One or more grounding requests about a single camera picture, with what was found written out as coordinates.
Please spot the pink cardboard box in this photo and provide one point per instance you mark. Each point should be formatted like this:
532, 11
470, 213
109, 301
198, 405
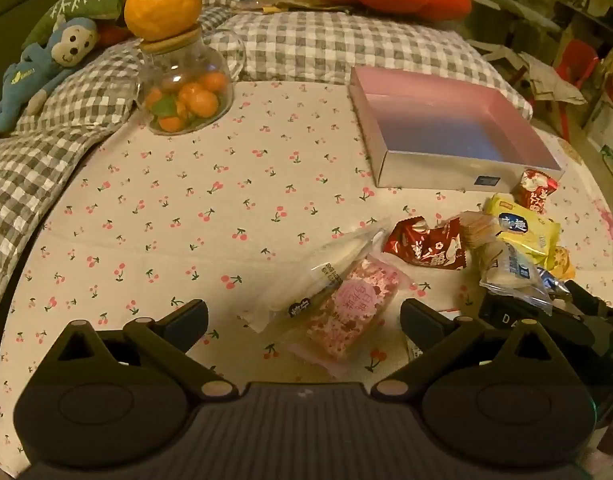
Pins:
436, 125

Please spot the silver blue snack packet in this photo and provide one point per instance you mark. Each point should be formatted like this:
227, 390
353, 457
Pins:
556, 282

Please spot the blue monkey plush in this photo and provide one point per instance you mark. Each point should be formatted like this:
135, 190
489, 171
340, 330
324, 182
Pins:
41, 67

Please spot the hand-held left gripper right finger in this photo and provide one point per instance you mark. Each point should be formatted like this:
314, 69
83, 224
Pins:
419, 327

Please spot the cherry print cloth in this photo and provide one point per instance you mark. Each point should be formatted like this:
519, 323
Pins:
186, 210

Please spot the small red plush cushion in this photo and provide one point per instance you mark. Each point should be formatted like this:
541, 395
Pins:
112, 34

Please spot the dark red snack packet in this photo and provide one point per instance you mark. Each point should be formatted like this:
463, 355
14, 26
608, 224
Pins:
429, 247

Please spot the clear wafer packet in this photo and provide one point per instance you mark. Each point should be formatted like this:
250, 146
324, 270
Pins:
479, 230

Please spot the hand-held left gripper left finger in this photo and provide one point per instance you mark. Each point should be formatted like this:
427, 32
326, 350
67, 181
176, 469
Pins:
189, 321

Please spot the pink floral snack packet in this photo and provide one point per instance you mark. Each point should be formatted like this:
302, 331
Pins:
349, 305

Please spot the yellow packet blue label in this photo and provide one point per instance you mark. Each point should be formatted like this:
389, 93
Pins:
528, 227

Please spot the glass jar wooden lid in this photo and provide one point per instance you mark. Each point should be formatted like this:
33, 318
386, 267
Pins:
186, 67

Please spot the white office chair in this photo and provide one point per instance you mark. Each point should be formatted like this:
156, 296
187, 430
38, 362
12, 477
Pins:
501, 5

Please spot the large orange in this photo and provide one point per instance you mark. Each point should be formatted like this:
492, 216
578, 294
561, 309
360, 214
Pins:
161, 2

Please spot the long white clear packet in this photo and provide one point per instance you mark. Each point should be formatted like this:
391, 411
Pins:
326, 270

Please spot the orange yellow snack packet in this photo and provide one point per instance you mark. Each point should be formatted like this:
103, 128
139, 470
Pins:
561, 262

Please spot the red plastic chair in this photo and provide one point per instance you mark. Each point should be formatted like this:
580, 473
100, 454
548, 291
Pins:
578, 65

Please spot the grey checked pillow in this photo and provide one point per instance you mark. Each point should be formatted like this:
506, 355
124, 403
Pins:
296, 45

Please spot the crumpled cloth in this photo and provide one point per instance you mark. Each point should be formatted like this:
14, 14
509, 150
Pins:
551, 82

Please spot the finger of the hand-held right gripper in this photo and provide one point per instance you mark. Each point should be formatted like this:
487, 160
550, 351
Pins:
588, 301

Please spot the pile of small oranges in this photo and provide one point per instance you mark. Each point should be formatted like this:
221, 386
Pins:
189, 102

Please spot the printed blanket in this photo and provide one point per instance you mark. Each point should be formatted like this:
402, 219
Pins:
603, 220

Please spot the clear white blue packet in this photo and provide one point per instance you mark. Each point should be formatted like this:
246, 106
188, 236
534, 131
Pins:
513, 275

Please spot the small red white packet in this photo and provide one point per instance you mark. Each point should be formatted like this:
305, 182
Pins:
533, 191

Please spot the dark green sofa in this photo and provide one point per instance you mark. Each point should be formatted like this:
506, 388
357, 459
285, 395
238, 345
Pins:
6, 20

